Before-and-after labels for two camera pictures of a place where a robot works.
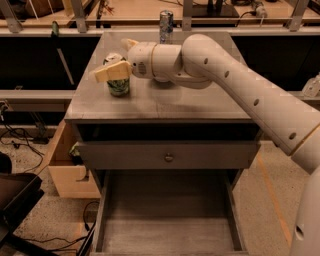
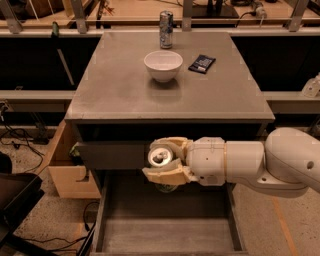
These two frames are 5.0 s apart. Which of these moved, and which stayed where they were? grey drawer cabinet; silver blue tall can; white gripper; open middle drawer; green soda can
Moved: white gripper; green soda can
Stayed: open middle drawer; silver blue tall can; grey drawer cabinet
